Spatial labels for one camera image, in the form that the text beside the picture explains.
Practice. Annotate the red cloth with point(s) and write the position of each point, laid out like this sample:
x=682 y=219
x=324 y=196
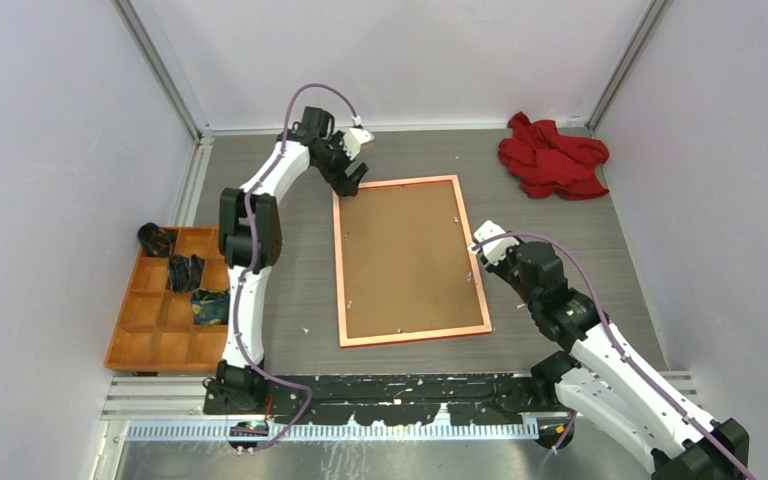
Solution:
x=548 y=162

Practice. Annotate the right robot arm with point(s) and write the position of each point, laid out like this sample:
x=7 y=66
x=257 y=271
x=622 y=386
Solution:
x=598 y=374

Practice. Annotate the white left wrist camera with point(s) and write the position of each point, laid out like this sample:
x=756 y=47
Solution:
x=356 y=138

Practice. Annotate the red picture frame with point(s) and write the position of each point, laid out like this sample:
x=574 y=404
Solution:
x=404 y=272

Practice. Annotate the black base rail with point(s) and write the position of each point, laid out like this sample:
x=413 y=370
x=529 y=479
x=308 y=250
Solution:
x=394 y=400

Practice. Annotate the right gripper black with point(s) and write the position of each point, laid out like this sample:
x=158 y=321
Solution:
x=499 y=268

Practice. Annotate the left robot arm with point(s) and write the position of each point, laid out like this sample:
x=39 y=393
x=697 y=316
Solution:
x=250 y=235

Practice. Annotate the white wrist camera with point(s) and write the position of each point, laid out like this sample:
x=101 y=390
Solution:
x=356 y=138
x=491 y=244

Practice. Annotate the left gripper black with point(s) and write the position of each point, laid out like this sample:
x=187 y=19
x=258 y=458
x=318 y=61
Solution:
x=342 y=186

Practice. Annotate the wooden compartment tray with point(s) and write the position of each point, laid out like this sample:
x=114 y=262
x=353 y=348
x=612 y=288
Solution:
x=154 y=331

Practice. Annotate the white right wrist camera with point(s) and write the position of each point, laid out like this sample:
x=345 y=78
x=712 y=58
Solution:
x=491 y=244

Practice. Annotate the blue green item in tray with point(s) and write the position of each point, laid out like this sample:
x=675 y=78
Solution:
x=210 y=307

